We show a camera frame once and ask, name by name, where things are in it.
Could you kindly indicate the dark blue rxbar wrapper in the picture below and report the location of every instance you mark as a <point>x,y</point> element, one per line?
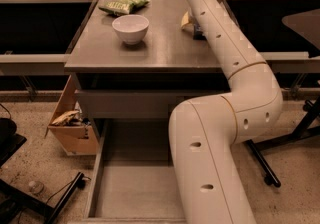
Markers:
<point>198,33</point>

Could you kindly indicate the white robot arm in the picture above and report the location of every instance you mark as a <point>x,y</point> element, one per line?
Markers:
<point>203,129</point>

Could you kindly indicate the grey drawer cabinet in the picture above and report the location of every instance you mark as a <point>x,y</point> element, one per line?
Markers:
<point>168,58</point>

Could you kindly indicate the closed grey middle drawer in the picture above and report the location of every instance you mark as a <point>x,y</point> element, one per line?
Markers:
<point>145,104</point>

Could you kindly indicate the open grey bottom drawer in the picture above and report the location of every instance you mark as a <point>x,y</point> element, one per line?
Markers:
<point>133,180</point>

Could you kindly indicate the white ceramic bowl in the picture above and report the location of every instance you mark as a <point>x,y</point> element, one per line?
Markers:
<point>131,29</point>

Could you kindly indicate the green snack bag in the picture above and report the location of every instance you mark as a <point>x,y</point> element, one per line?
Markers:
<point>123,7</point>

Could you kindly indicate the wooden crate on floor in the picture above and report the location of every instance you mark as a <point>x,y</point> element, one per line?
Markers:
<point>78,139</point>

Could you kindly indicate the clear plastic bottle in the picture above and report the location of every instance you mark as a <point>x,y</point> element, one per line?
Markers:
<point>35,187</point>

